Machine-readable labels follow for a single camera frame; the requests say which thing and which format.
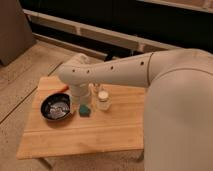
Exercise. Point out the clear glass bottle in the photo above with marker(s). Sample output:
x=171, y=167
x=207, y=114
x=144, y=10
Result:
x=94, y=89

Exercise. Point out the black frying pan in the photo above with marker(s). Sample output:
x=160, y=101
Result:
x=57, y=106

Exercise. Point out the grey wall rail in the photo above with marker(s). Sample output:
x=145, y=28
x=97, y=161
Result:
x=134, y=43

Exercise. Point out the grey cabinet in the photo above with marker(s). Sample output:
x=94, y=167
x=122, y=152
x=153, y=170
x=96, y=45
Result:
x=15, y=33

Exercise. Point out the wooden table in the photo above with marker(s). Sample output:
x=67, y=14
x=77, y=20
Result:
x=120, y=128

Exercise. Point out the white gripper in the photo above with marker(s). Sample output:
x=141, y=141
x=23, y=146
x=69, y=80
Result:
x=80, y=94

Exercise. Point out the green sponge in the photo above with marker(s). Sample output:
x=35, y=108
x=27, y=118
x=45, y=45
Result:
x=84, y=111

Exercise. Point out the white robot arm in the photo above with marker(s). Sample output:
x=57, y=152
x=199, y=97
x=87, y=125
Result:
x=178, y=107

